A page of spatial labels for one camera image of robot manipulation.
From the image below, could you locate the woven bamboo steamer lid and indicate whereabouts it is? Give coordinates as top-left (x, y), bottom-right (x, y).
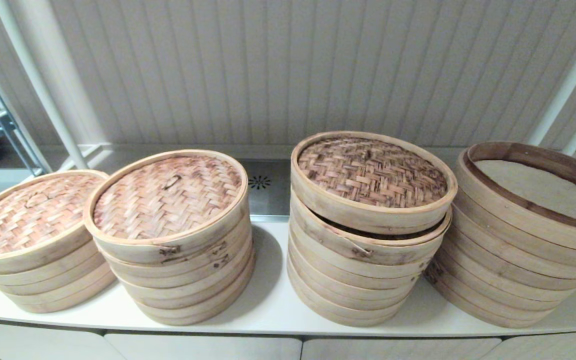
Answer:
top-left (292, 197), bottom-right (454, 267)
top-left (0, 170), bottom-right (112, 276)
top-left (290, 131), bottom-right (460, 236)
top-left (84, 150), bottom-right (250, 267)

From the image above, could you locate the stainless steel vent panel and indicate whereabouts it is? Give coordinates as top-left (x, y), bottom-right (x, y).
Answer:
top-left (238, 159), bottom-right (299, 224)

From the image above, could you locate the grey metal rack frame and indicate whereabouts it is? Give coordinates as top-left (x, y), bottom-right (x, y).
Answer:
top-left (0, 40), bottom-right (51, 177)

